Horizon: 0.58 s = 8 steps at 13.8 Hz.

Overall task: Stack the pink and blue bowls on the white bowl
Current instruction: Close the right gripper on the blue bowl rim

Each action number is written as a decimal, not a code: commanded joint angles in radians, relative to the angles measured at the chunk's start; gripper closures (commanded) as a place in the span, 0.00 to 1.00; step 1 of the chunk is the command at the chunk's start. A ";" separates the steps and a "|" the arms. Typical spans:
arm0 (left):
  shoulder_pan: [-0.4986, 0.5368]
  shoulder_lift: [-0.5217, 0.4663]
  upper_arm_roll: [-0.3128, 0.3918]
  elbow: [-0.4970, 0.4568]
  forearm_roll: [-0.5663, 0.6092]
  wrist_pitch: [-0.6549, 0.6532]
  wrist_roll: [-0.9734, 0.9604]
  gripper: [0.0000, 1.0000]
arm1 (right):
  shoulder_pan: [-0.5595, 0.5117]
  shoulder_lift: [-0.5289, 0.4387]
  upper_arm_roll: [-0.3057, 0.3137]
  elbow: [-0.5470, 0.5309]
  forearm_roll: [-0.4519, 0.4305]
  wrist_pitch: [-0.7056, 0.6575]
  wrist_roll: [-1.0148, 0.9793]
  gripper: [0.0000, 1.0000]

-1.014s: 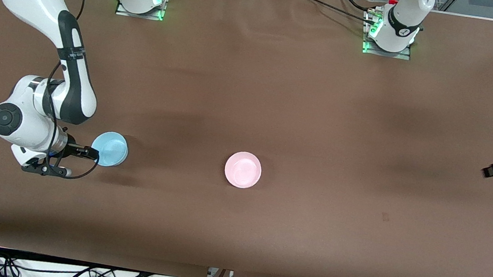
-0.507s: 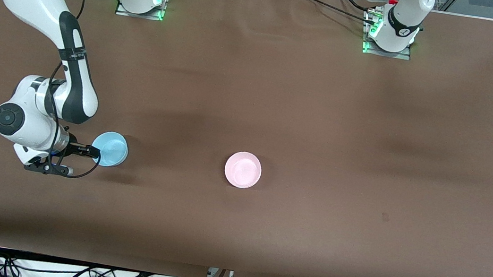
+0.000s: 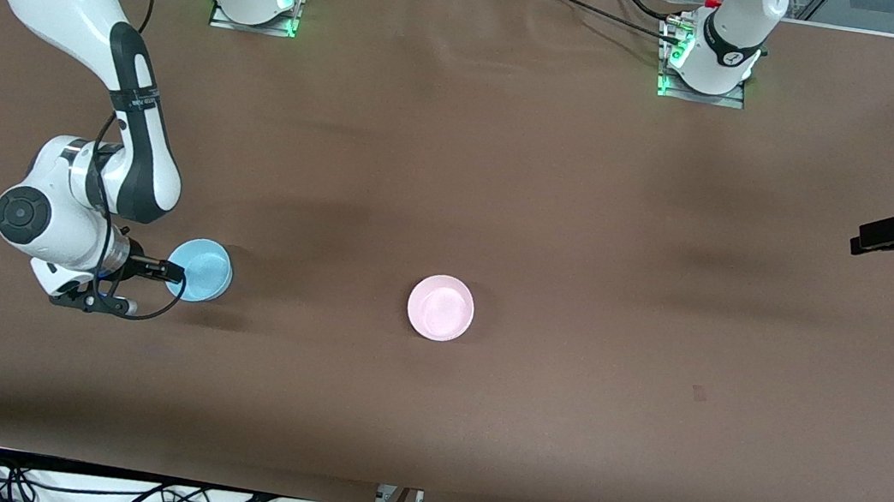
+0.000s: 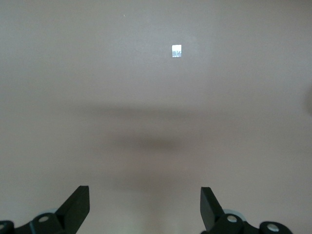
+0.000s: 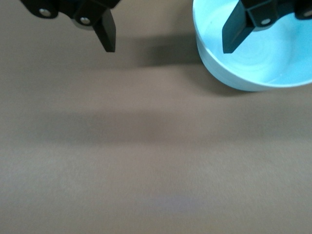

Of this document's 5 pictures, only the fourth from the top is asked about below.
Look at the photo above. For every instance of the small tape piece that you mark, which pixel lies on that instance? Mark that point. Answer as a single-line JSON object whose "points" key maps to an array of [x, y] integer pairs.
{"points": [[176, 51]]}

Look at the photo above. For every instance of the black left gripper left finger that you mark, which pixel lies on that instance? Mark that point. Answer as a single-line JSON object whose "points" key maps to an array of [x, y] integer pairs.
{"points": [[70, 217]]}

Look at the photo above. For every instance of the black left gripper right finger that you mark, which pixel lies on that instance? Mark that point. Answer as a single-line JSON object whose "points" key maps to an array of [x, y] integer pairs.
{"points": [[212, 217]]}

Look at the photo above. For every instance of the brown table cover sheet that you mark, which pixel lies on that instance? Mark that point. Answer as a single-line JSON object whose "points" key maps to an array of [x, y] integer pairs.
{"points": [[97, 73]]}

